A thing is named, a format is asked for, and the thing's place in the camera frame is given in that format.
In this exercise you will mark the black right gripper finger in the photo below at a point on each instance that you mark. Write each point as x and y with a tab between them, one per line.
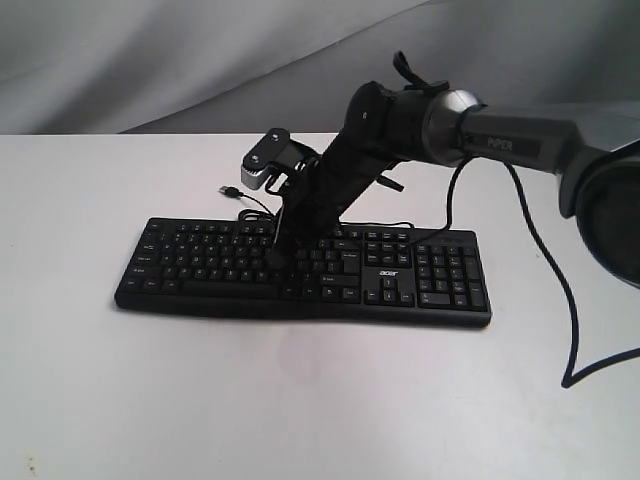
276	256

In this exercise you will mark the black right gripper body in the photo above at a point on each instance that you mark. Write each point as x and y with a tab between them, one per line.
313	206

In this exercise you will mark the black Acer keyboard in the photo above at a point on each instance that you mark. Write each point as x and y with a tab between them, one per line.
363	273

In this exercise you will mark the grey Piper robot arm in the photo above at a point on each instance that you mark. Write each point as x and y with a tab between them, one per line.
592	150

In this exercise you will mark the grey backdrop cloth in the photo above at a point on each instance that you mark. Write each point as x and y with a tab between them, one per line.
89	67

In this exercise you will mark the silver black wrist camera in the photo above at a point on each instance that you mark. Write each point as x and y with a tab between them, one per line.
275	154

